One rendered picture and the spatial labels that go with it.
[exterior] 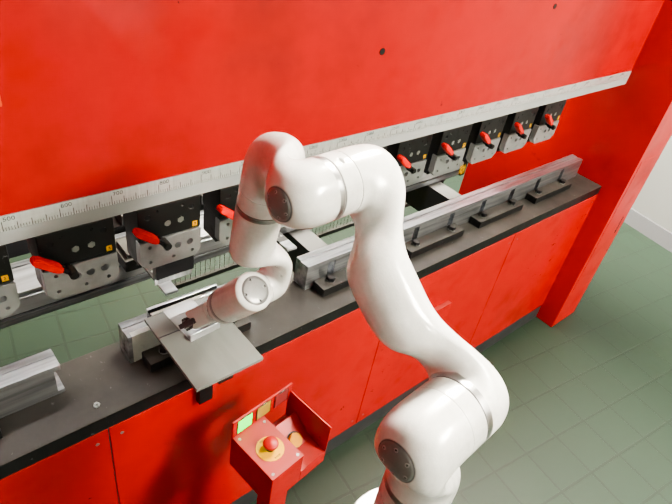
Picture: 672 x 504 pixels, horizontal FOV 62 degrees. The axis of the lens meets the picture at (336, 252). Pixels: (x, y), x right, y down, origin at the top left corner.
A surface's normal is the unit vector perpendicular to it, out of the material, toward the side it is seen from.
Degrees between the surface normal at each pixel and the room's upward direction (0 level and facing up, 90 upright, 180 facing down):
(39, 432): 0
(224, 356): 0
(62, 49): 90
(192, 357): 0
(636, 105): 90
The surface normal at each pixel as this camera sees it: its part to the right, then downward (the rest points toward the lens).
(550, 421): 0.15, -0.79
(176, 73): 0.63, 0.54
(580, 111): -0.76, 0.29
